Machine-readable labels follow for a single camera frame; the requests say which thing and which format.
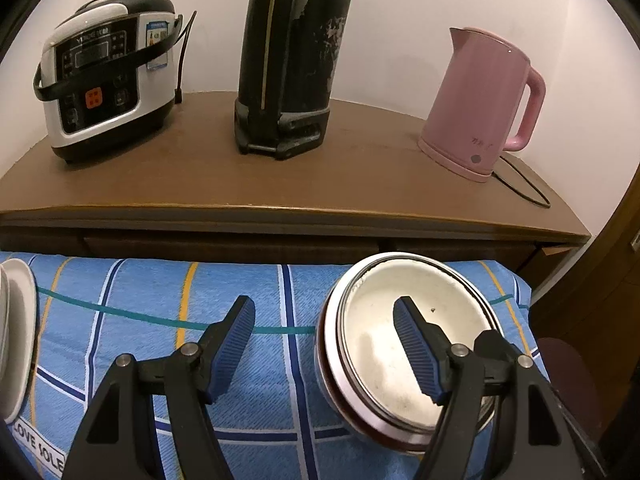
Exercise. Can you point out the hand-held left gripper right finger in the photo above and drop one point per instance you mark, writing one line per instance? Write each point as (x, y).
(417, 350)

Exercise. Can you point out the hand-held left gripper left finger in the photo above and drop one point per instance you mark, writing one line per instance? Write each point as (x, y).
(235, 345)

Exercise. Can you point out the blue checked cloth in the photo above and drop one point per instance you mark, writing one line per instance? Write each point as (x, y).
(150, 310)

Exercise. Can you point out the dark red round object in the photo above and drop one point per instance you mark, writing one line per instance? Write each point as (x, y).
(567, 375)

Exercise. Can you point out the brown wooden cabinet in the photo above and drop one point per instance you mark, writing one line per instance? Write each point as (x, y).
(200, 170)

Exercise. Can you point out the brown wooden panel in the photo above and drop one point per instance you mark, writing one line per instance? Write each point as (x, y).
(615, 285)

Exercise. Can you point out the plain white plate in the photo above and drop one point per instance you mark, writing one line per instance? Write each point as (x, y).
(22, 335)

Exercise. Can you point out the pink electric kettle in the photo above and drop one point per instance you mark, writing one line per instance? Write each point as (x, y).
(475, 100)

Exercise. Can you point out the black thermos flask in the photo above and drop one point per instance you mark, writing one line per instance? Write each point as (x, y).
(300, 60)

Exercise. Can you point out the white and black rice cooker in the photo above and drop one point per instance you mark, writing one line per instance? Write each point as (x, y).
(100, 85)

